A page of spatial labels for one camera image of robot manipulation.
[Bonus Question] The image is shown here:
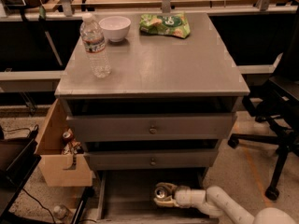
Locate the plastic bottle on floor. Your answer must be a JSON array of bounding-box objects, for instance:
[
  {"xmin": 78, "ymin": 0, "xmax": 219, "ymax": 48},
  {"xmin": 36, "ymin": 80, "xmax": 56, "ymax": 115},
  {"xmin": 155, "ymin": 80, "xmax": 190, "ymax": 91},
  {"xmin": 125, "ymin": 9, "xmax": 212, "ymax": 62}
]
[{"xmin": 53, "ymin": 205, "xmax": 72, "ymax": 224}]

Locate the black floor cable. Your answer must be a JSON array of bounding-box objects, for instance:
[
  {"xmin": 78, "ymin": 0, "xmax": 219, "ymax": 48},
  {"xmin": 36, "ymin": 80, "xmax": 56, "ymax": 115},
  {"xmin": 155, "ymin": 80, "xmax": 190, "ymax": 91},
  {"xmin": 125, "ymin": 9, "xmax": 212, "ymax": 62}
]
[{"xmin": 21, "ymin": 188, "xmax": 57, "ymax": 224}]

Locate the grey drawer cabinet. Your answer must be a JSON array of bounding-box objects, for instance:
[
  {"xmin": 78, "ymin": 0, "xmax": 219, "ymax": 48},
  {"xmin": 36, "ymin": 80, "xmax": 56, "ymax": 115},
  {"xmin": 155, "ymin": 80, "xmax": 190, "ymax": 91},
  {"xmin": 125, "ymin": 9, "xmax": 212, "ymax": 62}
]
[{"xmin": 54, "ymin": 11, "xmax": 250, "ymax": 179}]

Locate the cardboard box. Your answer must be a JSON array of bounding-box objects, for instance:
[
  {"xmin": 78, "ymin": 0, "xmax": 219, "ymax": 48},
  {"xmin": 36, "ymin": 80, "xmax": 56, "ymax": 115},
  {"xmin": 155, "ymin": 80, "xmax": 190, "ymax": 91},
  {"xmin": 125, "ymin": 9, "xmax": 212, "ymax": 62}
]
[{"xmin": 36, "ymin": 99, "xmax": 93, "ymax": 187}]

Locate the white bowl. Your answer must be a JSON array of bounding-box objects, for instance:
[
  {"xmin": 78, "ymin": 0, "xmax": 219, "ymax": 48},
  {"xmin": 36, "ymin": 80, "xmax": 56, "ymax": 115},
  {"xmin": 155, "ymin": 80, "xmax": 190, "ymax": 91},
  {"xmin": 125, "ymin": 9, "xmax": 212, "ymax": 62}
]
[{"xmin": 99, "ymin": 16, "xmax": 131, "ymax": 42}]

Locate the black office chair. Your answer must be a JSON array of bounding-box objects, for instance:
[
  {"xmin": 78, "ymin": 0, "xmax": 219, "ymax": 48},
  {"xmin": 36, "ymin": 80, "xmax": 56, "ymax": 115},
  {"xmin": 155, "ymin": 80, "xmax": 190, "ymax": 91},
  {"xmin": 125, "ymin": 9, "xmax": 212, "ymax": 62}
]
[{"xmin": 228, "ymin": 8, "xmax": 299, "ymax": 201}]

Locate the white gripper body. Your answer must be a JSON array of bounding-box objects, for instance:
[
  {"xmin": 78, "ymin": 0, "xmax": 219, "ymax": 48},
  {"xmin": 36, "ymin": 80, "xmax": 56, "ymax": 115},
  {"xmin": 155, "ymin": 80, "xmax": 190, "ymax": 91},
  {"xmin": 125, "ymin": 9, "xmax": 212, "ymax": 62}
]
[{"xmin": 174, "ymin": 186, "xmax": 191, "ymax": 208}]

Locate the grey open bottom drawer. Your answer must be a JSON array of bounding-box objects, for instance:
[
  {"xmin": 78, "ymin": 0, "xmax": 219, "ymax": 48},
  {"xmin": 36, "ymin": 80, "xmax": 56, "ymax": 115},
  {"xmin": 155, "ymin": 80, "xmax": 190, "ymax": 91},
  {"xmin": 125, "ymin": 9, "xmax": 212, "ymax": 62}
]
[{"xmin": 97, "ymin": 169, "xmax": 219, "ymax": 224}]

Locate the grey top drawer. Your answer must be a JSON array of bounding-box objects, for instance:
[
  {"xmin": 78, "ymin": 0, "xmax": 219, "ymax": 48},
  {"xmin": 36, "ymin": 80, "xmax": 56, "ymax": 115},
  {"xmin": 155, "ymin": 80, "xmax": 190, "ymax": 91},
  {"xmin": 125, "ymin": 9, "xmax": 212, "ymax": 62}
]
[{"xmin": 66, "ymin": 113, "xmax": 236, "ymax": 143}]

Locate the grey middle drawer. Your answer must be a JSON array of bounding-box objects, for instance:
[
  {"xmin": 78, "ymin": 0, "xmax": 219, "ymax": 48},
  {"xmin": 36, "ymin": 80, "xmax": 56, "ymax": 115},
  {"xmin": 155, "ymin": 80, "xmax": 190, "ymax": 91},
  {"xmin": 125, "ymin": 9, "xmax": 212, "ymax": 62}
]
[{"xmin": 85, "ymin": 148, "xmax": 218, "ymax": 171}]

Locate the green chip bag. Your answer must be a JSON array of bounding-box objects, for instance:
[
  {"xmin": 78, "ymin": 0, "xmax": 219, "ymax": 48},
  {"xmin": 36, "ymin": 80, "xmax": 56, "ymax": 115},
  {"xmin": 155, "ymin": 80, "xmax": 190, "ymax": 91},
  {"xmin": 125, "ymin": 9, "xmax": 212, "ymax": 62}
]
[{"xmin": 139, "ymin": 13, "xmax": 191, "ymax": 39}]

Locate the red soda can in box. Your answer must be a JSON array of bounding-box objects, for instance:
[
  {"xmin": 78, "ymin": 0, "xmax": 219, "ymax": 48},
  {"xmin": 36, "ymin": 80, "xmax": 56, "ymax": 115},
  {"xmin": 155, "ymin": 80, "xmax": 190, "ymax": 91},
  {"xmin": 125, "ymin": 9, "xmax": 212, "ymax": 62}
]
[{"xmin": 62, "ymin": 132, "xmax": 74, "ymax": 144}]

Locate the black cart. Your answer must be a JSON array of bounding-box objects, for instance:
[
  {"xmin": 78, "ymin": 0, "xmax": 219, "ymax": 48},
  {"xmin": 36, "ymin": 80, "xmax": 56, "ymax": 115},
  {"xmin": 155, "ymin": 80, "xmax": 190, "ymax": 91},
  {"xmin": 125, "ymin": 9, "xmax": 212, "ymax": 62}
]
[{"xmin": 0, "ymin": 138, "xmax": 40, "ymax": 224}]

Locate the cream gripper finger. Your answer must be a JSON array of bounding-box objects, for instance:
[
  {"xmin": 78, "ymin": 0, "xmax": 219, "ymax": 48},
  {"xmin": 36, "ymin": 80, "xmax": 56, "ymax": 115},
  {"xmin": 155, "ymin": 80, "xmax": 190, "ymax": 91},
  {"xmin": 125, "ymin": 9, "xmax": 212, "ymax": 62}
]
[
  {"xmin": 154, "ymin": 199, "xmax": 178, "ymax": 208},
  {"xmin": 155, "ymin": 182, "xmax": 178, "ymax": 193}
]

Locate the white green 7up can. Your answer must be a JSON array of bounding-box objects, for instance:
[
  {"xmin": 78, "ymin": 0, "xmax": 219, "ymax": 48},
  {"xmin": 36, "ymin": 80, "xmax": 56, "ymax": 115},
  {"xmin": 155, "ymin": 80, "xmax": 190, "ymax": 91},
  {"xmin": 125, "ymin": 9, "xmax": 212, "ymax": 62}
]
[{"xmin": 154, "ymin": 187, "xmax": 169, "ymax": 200}]

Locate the clear plastic water bottle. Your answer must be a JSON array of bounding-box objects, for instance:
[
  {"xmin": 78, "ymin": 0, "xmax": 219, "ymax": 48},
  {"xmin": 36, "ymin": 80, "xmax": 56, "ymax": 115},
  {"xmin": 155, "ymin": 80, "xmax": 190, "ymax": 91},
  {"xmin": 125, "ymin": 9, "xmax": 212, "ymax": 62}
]
[{"xmin": 79, "ymin": 13, "xmax": 111, "ymax": 78}]

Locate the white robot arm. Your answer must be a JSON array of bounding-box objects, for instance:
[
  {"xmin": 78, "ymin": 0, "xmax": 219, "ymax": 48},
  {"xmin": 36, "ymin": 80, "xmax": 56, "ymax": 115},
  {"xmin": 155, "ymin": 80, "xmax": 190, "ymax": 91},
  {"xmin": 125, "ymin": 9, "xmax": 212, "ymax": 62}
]
[{"xmin": 154, "ymin": 182, "xmax": 297, "ymax": 224}]

